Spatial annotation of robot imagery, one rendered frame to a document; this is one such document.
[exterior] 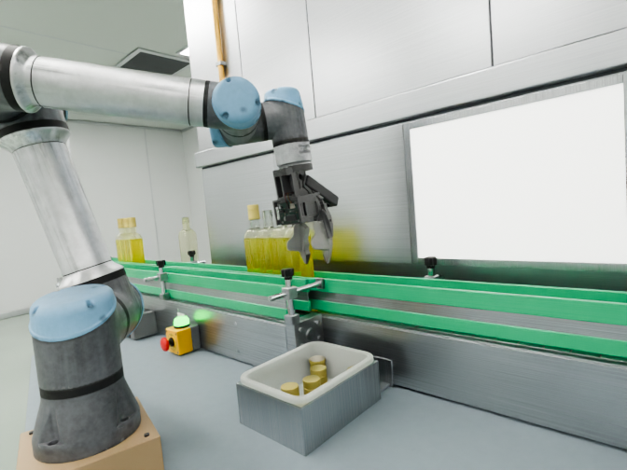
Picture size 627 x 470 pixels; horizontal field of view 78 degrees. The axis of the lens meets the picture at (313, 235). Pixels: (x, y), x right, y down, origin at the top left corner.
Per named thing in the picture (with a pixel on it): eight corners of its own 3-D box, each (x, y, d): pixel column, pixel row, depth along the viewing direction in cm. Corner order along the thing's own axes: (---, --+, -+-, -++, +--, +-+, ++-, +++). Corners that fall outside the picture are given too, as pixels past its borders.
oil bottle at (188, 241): (202, 278, 165) (194, 216, 163) (189, 280, 161) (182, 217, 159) (194, 277, 169) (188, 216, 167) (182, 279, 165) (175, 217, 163)
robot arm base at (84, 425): (30, 478, 53) (20, 407, 52) (35, 431, 65) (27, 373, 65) (148, 435, 61) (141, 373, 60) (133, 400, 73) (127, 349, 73)
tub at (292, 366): (382, 395, 78) (379, 353, 77) (305, 455, 61) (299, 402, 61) (317, 376, 90) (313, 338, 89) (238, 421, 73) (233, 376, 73)
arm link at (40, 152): (69, 369, 68) (-63, 58, 62) (99, 342, 82) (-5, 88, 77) (138, 343, 69) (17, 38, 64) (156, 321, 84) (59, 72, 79)
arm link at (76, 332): (20, 397, 55) (6, 303, 55) (62, 363, 69) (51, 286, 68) (110, 382, 58) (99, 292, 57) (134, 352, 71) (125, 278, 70)
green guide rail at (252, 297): (290, 318, 92) (286, 284, 91) (287, 320, 91) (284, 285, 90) (63, 275, 210) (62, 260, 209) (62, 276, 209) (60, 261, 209)
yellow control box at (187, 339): (202, 349, 115) (199, 324, 115) (178, 358, 110) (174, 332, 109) (188, 345, 120) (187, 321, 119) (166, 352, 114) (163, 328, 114)
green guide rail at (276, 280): (312, 311, 97) (309, 279, 96) (309, 311, 96) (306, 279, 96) (79, 272, 215) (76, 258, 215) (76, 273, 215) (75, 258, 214)
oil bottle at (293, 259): (317, 302, 107) (311, 224, 105) (303, 307, 102) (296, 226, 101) (302, 300, 110) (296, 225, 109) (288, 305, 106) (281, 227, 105)
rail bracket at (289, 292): (327, 311, 95) (324, 260, 94) (277, 332, 82) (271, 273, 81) (319, 310, 97) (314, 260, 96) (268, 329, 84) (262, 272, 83)
